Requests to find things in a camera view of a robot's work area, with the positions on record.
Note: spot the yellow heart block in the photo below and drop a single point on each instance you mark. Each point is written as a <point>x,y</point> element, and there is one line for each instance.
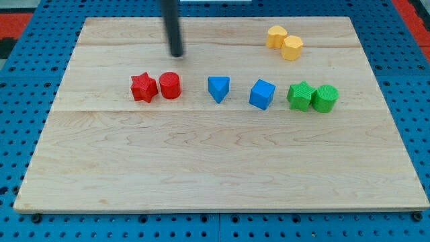
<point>275,36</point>

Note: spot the green cylinder block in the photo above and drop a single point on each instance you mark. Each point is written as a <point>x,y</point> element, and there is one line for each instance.
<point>325,98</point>

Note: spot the blue cube block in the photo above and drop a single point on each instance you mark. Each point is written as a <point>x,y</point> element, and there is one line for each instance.
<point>261,94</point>

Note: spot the blue triangle block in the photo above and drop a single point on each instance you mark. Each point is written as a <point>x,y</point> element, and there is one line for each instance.
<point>218,87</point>

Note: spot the yellow hexagon block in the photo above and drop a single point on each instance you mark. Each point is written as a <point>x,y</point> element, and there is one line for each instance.
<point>292,48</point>

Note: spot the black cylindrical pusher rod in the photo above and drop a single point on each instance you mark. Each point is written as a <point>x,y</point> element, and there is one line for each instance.
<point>169,10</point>

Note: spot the light wooden board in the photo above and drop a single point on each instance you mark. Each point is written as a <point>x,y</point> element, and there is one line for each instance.
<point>101,151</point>

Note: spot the red star block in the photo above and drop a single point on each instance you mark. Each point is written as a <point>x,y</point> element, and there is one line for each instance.
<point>143,87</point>

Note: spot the red cylinder block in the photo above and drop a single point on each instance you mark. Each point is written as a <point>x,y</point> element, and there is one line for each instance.
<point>170,85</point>

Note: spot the green star block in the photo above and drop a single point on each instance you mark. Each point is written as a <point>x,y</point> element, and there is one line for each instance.
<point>300,96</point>

